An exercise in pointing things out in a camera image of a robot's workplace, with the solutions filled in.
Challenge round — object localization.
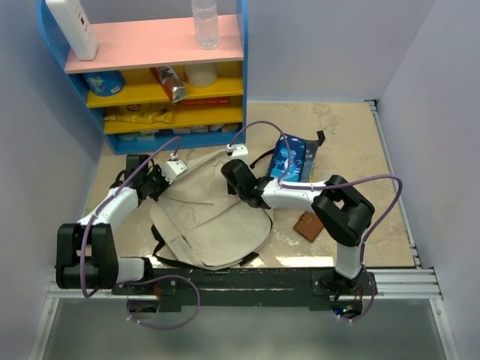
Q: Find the blue dinosaur pencil case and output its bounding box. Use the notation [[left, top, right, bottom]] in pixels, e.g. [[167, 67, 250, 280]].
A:
[[267, 135, 307, 182]]

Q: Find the beige canvas backpack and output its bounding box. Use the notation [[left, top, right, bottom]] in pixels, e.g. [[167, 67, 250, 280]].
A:
[[149, 150, 274, 270]]

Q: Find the brown leather wallet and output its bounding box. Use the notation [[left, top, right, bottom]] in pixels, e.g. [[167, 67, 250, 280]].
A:
[[293, 211, 324, 242]]

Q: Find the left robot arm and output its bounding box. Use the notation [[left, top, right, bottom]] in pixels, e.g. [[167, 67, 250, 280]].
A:
[[55, 154, 169, 297]]

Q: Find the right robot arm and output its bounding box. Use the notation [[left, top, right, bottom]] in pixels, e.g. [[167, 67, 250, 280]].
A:
[[221, 159, 375, 295]]

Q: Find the yellow chips bag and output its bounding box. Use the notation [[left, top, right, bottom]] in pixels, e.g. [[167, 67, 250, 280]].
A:
[[103, 103, 174, 124]]

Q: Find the white small boxes row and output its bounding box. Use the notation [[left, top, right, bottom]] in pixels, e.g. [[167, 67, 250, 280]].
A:
[[117, 123, 242, 142]]

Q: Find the dark cover book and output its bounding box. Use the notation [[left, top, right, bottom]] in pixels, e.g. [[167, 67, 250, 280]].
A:
[[299, 141, 319, 182]]

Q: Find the red flat box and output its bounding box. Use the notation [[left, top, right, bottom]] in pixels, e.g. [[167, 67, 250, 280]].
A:
[[179, 97, 230, 107]]

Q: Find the blue shelf unit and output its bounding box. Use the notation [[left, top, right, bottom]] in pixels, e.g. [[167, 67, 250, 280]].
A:
[[37, 1, 248, 155]]

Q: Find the blue round snack tub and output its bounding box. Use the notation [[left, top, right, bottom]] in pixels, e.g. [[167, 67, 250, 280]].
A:
[[82, 70, 125, 97]]

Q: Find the orange silver snack packet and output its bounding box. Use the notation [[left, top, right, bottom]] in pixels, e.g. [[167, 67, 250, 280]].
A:
[[149, 66, 187, 103]]

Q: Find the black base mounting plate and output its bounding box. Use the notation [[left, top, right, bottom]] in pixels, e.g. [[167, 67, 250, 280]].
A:
[[111, 266, 377, 313]]

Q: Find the white cylindrical container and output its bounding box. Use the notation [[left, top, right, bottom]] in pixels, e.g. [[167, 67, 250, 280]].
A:
[[183, 62, 218, 88]]

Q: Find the clear plastic water bottle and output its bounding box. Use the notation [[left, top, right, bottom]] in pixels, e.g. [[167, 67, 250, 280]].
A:
[[190, 0, 220, 50]]

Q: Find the white rectangular bottle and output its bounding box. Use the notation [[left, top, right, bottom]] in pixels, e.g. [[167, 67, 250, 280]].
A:
[[46, 0, 99, 61]]

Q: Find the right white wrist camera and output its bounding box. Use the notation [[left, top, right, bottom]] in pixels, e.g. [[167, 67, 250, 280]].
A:
[[225, 144, 248, 159]]

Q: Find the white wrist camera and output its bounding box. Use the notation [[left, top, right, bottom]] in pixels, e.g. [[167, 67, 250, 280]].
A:
[[225, 144, 248, 159], [160, 160, 188, 185]]

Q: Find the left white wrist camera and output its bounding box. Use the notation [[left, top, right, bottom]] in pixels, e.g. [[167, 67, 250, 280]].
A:
[[160, 160, 188, 185]]

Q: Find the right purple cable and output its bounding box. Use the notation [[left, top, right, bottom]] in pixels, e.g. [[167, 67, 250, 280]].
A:
[[229, 120, 404, 324]]

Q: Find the aluminium frame rail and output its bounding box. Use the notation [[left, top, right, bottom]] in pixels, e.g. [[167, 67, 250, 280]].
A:
[[28, 99, 461, 360]]

